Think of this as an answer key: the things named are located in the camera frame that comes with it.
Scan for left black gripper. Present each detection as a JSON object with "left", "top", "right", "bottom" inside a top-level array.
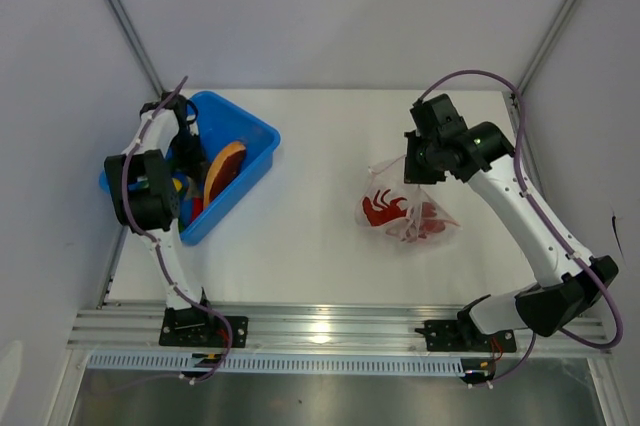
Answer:
[{"left": 169, "top": 129, "right": 206, "bottom": 184}]

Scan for toy steak slice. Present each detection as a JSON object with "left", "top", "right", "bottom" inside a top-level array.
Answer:
[{"left": 203, "top": 141, "right": 247, "bottom": 209}]

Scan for red toy chili pepper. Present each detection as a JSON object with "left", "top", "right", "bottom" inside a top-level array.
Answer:
[{"left": 191, "top": 197, "right": 204, "bottom": 221}]

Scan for clear pink-dotted zip bag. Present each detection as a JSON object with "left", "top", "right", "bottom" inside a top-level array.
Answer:
[{"left": 354, "top": 156, "right": 461, "bottom": 247}]

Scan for red toy lobster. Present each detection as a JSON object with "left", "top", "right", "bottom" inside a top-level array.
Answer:
[{"left": 355, "top": 188, "right": 461, "bottom": 244}]

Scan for grey toy fish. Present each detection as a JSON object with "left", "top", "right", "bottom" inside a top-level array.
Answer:
[{"left": 185, "top": 162, "right": 207, "bottom": 200}]

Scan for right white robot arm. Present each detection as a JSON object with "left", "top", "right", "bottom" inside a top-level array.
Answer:
[{"left": 404, "top": 94, "right": 619, "bottom": 350}]

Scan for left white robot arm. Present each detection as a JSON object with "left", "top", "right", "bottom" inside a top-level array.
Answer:
[{"left": 104, "top": 94, "right": 217, "bottom": 346}]

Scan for yellow toy mango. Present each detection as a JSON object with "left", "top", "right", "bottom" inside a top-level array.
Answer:
[{"left": 172, "top": 178, "right": 186, "bottom": 194}]

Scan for blue plastic bin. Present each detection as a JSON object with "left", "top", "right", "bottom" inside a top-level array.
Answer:
[{"left": 100, "top": 91, "right": 280, "bottom": 246}]

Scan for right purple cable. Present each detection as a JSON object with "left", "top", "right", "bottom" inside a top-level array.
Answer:
[{"left": 422, "top": 68, "right": 626, "bottom": 390}]

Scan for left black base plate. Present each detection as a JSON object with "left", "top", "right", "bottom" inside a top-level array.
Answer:
[{"left": 159, "top": 307, "right": 229, "bottom": 348}]

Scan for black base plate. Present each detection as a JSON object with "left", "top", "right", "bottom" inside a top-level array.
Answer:
[
  {"left": 159, "top": 307, "right": 229, "bottom": 348},
  {"left": 414, "top": 319, "right": 517, "bottom": 353}
]

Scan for aluminium mounting rail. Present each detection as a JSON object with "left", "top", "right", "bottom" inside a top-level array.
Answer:
[{"left": 64, "top": 299, "right": 614, "bottom": 362}]

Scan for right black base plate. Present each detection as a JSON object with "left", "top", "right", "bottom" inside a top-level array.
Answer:
[{"left": 414, "top": 319, "right": 517, "bottom": 353}]

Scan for white slotted cable duct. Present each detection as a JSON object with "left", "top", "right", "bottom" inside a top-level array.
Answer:
[{"left": 87, "top": 351, "right": 465, "bottom": 377}]

